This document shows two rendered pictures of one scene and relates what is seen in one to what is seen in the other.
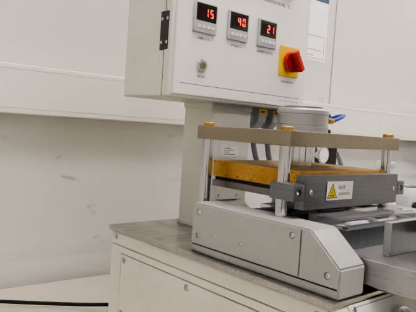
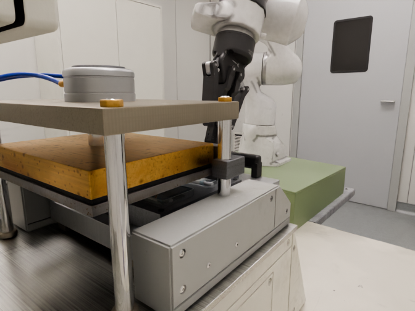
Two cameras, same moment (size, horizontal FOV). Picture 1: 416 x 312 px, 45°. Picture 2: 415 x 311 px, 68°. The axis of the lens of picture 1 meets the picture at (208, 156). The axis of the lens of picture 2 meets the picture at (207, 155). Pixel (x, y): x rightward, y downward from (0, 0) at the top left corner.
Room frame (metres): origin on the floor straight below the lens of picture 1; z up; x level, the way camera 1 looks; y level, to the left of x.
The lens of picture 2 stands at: (0.73, 0.24, 1.12)
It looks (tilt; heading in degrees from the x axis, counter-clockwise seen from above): 12 degrees down; 259
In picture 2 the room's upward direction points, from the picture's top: straight up
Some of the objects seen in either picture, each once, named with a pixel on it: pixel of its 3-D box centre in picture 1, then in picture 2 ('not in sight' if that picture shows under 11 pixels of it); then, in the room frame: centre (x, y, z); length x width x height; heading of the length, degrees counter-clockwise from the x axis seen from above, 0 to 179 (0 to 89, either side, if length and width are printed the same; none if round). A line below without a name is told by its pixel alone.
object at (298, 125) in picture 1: (292, 147); (68, 124); (0.82, -0.14, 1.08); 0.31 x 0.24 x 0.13; 131
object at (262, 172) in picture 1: (303, 160); (100, 137); (0.79, -0.15, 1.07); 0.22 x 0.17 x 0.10; 131
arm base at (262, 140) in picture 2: not in sight; (264, 142); (0.31, -0.83, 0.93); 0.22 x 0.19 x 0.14; 34
